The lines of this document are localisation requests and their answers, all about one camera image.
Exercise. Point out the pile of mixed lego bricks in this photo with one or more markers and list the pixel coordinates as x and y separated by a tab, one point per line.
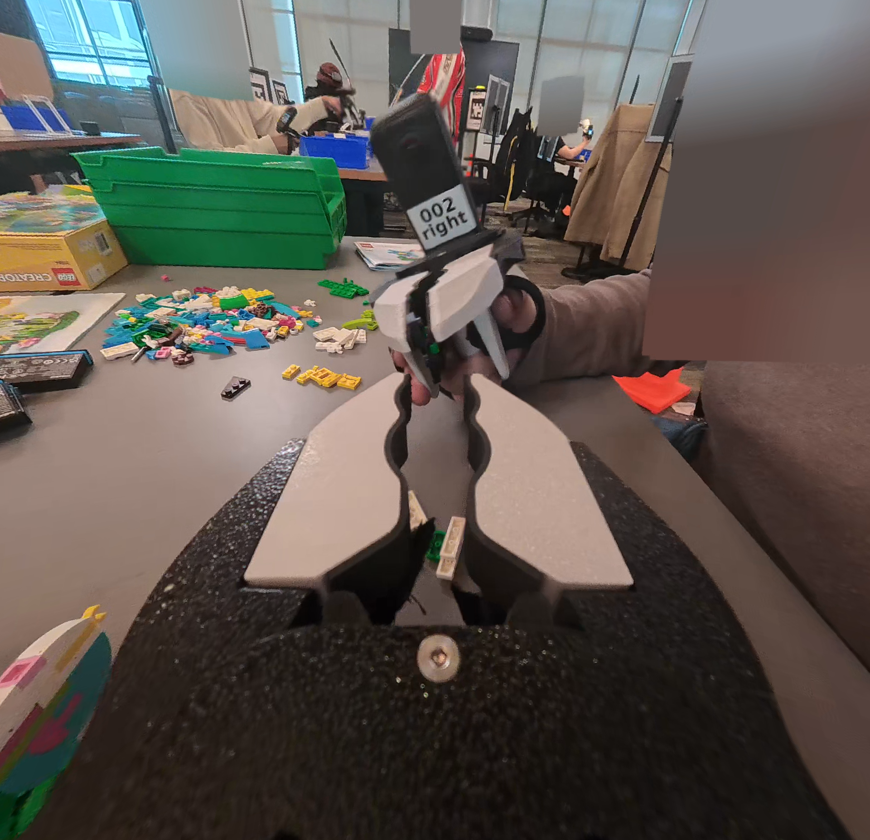
211	323

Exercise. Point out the blue plastic bin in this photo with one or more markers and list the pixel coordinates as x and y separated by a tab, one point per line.
30	116
333	150

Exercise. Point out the yellow lego bracket plate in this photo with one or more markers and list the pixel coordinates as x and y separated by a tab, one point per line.
349	381

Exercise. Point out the white lego picture sheet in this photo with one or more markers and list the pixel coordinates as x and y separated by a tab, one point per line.
41	323

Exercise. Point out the person's right forearm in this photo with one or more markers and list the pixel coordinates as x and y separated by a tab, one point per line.
578	330

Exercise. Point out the lego instruction booklet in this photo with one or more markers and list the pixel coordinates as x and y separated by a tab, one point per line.
391	254

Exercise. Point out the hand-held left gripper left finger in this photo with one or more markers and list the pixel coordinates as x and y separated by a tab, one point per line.
326	500

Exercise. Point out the black office chair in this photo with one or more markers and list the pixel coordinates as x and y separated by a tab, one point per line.
510	153

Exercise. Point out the white lego plate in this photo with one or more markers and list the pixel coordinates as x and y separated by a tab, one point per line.
452	547

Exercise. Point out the white lego plates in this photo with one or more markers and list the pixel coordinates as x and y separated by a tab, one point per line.
340	337

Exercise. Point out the green lego plates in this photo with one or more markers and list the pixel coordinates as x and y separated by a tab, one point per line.
343	288

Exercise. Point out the black lego wedge plate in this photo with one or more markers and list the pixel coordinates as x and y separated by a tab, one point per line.
236	388

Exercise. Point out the yellow lego box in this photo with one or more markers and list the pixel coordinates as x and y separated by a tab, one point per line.
54	255

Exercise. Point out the small green lego plate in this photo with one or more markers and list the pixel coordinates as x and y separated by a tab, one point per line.
435	546

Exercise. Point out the black battery with blue edge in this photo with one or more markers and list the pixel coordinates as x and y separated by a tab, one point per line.
10	405
41	369

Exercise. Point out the beige coat on rack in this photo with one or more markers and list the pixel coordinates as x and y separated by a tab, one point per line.
618	187

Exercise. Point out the yellow lego frame piece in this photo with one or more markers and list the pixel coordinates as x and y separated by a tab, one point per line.
328	376

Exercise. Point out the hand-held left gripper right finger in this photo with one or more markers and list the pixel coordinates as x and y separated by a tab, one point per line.
544	507

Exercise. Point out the multicolour lego wing assembly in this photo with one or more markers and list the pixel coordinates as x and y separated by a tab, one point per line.
425	342

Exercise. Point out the stack of green bins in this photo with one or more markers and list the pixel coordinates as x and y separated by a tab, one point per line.
217	207

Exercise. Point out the narrow yellow lego plate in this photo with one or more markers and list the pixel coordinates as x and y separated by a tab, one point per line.
306	375

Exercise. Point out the person's right hand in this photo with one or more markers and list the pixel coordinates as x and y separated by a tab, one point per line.
476	374

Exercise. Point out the lime lego piece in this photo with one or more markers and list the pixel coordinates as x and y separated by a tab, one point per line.
360	322

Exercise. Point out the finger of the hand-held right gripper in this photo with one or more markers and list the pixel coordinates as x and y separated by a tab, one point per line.
393	313
465	292

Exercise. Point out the lego flower model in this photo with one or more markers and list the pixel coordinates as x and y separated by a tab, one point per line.
47	704

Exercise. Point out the person's jeans leg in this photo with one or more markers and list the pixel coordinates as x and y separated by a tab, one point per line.
683	435

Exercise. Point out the small white lego piece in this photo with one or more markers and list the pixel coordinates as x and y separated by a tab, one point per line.
416	510

